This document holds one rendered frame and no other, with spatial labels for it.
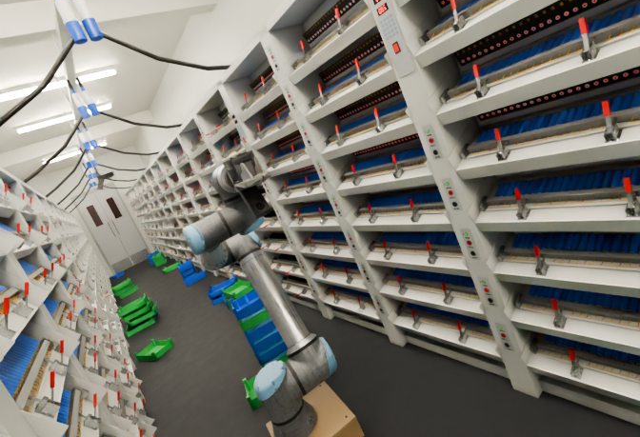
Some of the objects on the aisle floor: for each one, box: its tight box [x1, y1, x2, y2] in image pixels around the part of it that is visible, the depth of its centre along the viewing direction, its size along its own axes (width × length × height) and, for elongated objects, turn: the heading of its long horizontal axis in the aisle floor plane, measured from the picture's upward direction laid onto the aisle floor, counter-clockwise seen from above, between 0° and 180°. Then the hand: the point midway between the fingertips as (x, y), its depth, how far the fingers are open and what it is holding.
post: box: [351, 0, 543, 398], centre depth 129 cm, size 20×9×177 cm, turn 11°
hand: (262, 180), depth 82 cm, fingers closed
